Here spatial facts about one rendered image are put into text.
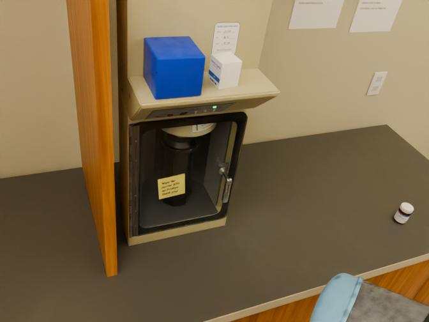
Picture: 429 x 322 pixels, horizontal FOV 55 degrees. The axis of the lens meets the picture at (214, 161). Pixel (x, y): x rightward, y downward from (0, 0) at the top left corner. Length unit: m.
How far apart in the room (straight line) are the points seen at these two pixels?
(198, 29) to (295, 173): 0.88
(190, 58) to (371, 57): 1.20
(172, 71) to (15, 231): 0.77
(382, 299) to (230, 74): 0.55
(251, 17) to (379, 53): 1.04
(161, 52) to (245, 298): 0.72
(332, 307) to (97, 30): 0.57
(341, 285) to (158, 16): 0.61
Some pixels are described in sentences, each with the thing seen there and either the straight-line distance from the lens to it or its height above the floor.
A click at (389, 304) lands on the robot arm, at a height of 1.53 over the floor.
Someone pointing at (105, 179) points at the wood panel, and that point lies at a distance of 0.96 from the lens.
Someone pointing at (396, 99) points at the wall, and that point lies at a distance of 2.18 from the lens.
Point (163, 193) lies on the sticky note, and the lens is 1.15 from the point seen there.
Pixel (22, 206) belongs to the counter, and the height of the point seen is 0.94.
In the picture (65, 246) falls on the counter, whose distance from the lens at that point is 1.31.
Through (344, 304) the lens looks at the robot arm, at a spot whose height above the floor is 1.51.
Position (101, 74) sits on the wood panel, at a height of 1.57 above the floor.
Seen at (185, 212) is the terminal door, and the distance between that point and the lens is 1.23.
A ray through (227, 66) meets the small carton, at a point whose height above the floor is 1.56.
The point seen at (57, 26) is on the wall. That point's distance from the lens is 1.32.
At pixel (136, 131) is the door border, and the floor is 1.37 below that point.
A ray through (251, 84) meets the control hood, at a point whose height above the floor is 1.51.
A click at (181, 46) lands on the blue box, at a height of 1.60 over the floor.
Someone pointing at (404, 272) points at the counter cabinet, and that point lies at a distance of 1.68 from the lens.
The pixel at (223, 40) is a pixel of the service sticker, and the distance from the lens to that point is 0.95.
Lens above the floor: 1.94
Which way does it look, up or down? 38 degrees down
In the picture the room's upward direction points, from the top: 9 degrees clockwise
